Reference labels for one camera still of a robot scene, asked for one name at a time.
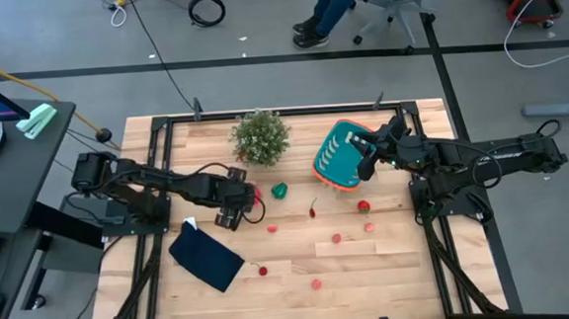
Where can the green plant in dark pot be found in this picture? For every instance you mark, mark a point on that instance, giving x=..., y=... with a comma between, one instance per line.
x=260, y=138

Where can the green bell pepper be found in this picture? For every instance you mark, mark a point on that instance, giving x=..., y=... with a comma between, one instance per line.
x=280, y=191

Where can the grey office chair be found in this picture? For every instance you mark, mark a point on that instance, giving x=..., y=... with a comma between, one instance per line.
x=399, y=4

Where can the navy blue folded cloth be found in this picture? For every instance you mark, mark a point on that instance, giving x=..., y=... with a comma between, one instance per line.
x=206, y=258

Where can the grey desk foot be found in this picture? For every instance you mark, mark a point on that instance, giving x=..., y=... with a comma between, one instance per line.
x=558, y=109

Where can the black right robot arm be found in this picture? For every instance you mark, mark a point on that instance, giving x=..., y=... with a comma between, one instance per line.
x=507, y=158

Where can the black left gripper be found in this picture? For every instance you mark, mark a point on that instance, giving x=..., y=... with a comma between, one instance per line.
x=227, y=192

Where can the mint green stapler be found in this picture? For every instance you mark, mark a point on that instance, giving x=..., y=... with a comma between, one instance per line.
x=37, y=120

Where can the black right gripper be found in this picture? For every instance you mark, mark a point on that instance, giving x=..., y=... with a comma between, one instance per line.
x=402, y=149

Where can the red cherry with stem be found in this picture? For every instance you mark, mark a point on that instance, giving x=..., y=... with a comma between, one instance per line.
x=262, y=270

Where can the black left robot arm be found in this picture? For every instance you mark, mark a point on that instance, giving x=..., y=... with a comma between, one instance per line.
x=167, y=179

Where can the red chili with green stem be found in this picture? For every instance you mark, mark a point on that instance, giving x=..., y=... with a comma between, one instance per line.
x=312, y=212

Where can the white paper slip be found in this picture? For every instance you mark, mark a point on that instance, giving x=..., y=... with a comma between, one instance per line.
x=191, y=223

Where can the dark grey side desk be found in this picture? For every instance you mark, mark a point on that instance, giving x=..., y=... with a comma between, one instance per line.
x=19, y=185

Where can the red tomato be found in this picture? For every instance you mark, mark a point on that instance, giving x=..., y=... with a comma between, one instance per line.
x=363, y=206

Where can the red bell pepper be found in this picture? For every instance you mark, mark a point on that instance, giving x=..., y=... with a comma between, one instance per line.
x=258, y=196

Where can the black aluminium table frame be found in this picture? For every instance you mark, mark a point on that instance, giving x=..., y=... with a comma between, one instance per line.
x=311, y=111

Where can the teal basket with orange rim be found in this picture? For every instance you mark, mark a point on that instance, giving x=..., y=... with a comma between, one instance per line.
x=336, y=163

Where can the small pinkish-red strawberry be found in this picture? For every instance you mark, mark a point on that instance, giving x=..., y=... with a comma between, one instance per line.
x=336, y=238
x=369, y=227
x=316, y=284
x=272, y=228

